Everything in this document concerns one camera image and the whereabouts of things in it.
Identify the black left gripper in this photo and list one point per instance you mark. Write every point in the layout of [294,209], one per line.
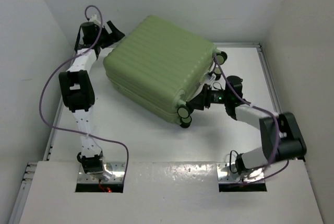
[114,36]

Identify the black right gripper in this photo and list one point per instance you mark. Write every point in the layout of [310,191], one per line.
[203,99]

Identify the green suitcase blue lining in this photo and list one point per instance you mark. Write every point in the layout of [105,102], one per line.
[160,66]

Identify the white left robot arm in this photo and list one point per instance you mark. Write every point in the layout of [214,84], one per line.
[78,94]

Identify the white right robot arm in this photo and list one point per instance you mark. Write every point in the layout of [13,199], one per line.
[281,137]

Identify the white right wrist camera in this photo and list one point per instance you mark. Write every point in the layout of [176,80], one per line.
[210,78]

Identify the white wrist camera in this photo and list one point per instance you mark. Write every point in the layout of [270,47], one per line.
[94,19]
[210,78]

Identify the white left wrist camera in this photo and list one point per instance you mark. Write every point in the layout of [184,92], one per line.
[94,19]

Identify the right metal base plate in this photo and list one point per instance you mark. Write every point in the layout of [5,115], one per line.
[226,177]

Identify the metal base plate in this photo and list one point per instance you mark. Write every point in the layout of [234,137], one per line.
[226,177]
[114,171]

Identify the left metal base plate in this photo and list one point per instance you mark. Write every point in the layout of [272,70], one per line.
[114,171]

